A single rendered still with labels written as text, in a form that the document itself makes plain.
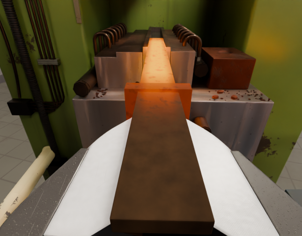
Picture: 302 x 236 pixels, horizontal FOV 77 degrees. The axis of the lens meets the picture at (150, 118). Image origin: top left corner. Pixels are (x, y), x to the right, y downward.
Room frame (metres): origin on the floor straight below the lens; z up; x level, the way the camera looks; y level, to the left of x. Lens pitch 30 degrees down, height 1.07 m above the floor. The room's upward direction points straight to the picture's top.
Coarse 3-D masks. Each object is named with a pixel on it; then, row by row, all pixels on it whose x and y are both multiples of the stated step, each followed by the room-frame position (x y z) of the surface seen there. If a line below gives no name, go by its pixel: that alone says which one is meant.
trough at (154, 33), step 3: (153, 30) 0.78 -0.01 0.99; (156, 30) 0.78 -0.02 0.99; (159, 30) 0.78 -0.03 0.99; (150, 33) 0.60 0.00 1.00; (153, 33) 0.72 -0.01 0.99; (156, 33) 0.72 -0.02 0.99; (159, 33) 0.72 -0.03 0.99; (150, 36) 0.57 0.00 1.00; (153, 36) 0.65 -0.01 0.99; (156, 36) 0.65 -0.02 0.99; (159, 36) 0.65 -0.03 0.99; (162, 36) 0.55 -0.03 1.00
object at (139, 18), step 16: (112, 0) 0.86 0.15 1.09; (128, 0) 0.86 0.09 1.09; (144, 0) 0.86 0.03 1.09; (160, 0) 0.86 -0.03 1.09; (176, 0) 0.86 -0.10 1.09; (192, 0) 0.86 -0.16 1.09; (208, 0) 0.86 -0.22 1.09; (112, 16) 0.86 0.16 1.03; (128, 16) 0.86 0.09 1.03; (144, 16) 0.86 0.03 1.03; (160, 16) 0.86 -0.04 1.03; (176, 16) 0.86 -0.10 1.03; (192, 16) 0.86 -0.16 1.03; (208, 16) 0.86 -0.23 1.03; (208, 32) 0.86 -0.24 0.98
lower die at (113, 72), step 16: (128, 32) 0.80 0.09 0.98; (144, 32) 0.71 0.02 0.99; (112, 48) 0.47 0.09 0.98; (128, 48) 0.42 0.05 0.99; (144, 48) 0.38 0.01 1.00; (176, 48) 0.41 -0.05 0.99; (192, 48) 0.41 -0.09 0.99; (96, 64) 0.38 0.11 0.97; (112, 64) 0.38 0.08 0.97; (128, 64) 0.38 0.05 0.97; (176, 64) 0.38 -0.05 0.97; (192, 64) 0.38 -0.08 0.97; (112, 80) 0.38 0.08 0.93; (128, 80) 0.38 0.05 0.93; (176, 80) 0.38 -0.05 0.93
